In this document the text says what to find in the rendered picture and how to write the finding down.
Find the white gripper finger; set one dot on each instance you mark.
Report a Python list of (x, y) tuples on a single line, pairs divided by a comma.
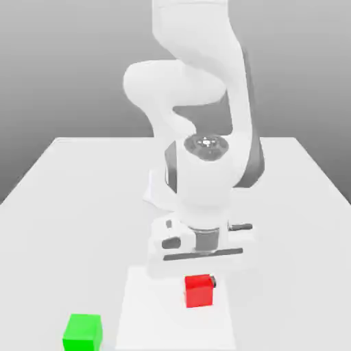
[(213, 281)]

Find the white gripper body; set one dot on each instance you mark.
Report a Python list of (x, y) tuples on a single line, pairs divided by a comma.
[(203, 254)]

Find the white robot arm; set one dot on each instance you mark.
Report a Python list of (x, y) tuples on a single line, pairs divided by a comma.
[(203, 181)]

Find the small red cube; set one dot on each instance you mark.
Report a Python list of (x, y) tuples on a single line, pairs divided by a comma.
[(198, 292)]

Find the small green cube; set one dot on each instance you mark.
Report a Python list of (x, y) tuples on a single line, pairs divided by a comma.
[(82, 333)]

